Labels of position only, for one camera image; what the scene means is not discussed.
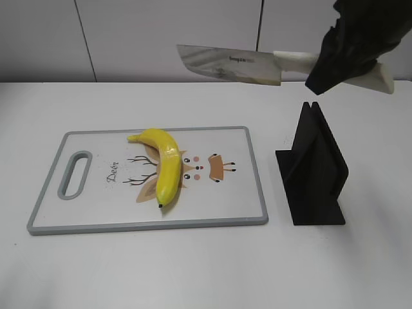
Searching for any black cloth-covered robot arm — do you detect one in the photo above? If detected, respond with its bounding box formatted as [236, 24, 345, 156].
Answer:
[305, 0, 411, 95]

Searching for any black knife stand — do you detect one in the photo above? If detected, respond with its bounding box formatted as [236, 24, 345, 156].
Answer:
[275, 102, 349, 225]

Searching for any white grey-rimmed cutting board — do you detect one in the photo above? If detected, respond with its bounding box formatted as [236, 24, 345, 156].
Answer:
[27, 126, 268, 235]

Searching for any yellow plastic banana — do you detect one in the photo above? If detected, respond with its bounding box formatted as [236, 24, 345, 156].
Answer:
[127, 128, 182, 208]

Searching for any white-handled kitchen knife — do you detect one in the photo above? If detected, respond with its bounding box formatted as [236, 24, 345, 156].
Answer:
[176, 44, 395, 95]

